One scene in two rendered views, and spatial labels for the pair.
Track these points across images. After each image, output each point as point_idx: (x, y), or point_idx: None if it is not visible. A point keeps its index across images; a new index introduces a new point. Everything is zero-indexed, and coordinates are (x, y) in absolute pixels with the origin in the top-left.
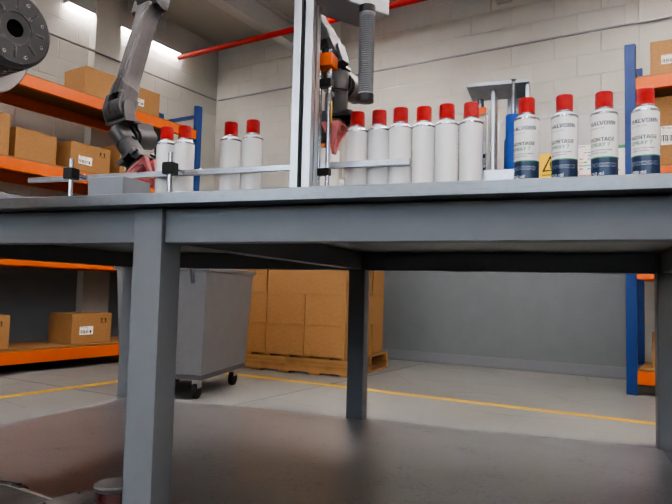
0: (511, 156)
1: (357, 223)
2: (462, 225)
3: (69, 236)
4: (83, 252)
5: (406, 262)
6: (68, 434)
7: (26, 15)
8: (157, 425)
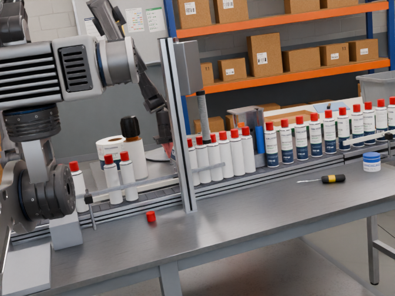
0: (261, 147)
1: (273, 236)
2: (313, 226)
3: (113, 286)
4: None
5: None
6: None
7: (68, 176)
8: None
